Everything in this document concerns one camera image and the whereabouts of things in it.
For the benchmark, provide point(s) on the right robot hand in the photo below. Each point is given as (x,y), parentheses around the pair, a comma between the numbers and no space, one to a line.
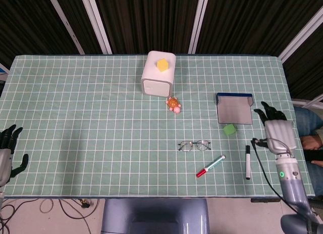
(280,133)

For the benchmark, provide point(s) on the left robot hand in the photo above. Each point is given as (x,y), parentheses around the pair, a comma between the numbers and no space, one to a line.
(3,161)

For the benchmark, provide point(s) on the blue glasses case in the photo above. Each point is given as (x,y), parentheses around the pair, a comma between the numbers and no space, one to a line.
(234,111)

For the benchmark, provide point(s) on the black rimmed eyeglasses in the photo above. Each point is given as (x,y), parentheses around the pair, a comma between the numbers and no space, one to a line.
(194,143)

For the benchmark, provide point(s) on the seated person in jeans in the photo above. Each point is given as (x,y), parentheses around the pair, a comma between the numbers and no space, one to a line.
(306,120)

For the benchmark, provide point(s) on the black capped white marker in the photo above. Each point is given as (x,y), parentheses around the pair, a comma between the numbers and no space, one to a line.
(248,163)

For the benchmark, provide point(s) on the green foam cube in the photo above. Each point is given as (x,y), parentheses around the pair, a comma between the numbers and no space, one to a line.
(229,130)

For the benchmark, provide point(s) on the red capped green marker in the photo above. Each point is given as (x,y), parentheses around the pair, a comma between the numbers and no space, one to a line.
(212,166)

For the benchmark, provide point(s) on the green checked tablecloth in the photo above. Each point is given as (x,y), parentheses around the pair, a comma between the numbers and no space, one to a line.
(75,105)

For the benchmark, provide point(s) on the orange pink turtle toy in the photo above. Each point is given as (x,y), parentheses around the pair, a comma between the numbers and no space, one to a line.
(173,103)

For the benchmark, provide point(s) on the white cube cabinet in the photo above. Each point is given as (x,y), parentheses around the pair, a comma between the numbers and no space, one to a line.
(157,80)

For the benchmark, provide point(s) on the yellow hexagonal block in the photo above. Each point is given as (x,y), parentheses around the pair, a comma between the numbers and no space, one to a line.
(162,65)

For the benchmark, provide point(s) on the grey blue robot torso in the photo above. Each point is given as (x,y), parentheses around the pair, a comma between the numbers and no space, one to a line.
(154,216)

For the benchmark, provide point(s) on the black pleated curtain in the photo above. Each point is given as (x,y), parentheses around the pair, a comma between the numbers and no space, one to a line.
(151,17)

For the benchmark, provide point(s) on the silver slotted metal rail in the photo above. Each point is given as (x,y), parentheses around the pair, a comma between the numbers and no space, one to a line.
(66,23)

